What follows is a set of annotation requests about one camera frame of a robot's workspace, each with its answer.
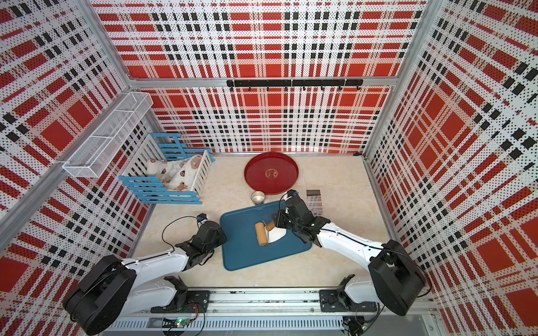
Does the teal plastic tray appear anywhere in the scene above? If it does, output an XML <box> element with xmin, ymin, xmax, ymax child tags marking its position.
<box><xmin>220</xmin><ymin>202</ymin><xmax>312</xmax><ymax>271</ymax></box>

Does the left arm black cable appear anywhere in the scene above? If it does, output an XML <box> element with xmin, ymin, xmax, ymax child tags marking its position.
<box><xmin>161</xmin><ymin>215</ymin><xmax>200</xmax><ymax>253</ymax></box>

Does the baby doll in crib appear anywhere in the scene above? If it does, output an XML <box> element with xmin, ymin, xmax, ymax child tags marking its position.
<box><xmin>146</xmin><ymin>155</ymin><xmax>203</xmax><ymax>192</ymax></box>

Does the green circuit board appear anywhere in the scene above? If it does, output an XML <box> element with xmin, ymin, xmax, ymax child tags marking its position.
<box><xmin>162</xmin><ymin>318</ymin><xmax>191</xmax><ymax>329</ymax></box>

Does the wooden rolling pin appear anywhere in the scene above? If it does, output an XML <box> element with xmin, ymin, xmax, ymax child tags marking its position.
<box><xmin>255</xmin><ymin>221</ymin><xmax>275</xmax><ymax>247</ymax></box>

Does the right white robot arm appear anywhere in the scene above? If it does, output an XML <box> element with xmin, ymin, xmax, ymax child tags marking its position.
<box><xmin>273</xmin><ymin>193</ymin><xmax>428</xmax><ymax>316</ymax></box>

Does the blue white toy crib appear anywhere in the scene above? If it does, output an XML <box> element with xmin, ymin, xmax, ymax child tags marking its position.
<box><xmin>119</xmin><ymin>133</ymin><xmax>214</xmax><ymax>205</ymax></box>

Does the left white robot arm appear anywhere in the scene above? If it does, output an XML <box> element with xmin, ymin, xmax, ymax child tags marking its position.
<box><xmin>62</xmin><ymin>219</ymin><xmax>226</xmax><ymax>335</ymax></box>

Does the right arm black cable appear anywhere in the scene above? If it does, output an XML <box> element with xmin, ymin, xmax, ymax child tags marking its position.
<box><xmin>278</xmin><ymin>190</ymin><xmax>433</xmax><ymax>298</ymax></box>

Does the white dough piece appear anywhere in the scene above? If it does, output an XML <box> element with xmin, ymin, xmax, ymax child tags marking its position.
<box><xmin>267</xmin><ymin>227</ymin><xmax>287</xmax><ymax>244</ymax></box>

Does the white wire mesh basket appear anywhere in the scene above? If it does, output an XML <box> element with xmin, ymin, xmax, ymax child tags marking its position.
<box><xmin>62</xmin><ymin>92</ymin><xmax>153</xmax><ymax>178</ymax></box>

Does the round red tray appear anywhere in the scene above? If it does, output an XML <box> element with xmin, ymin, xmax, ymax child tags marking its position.
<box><xmin>244</xmin><ymin>152</ymin><xmax>299</xmax><ymax>195</ymax></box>

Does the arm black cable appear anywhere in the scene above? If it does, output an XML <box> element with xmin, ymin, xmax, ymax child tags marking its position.
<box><xmin>278</xmin><ymin>190</ymin><xmax>433</xmax><ymax>298</ymax></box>
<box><xmin>161</xmin><ymin>215</ymin><xmax>200</xmax><ymax>253</ymax></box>

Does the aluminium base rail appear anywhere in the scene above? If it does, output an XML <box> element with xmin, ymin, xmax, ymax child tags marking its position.
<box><xmin>104</xmin><ymin>288</ymin><xmax>444</xmax><ymax>335</ymax></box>

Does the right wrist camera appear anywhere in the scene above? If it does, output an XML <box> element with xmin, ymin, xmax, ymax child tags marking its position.
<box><xmin>281</xmin><ymin>189</ymin><xmax>298</xmax><ymax>206</ymax></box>

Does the black wall hook rail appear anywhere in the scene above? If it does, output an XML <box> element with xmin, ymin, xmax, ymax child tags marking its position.
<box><xmin>226</xmin><ymin>79</ymin><xmax>364</xmax><ymax>90</ymax></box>

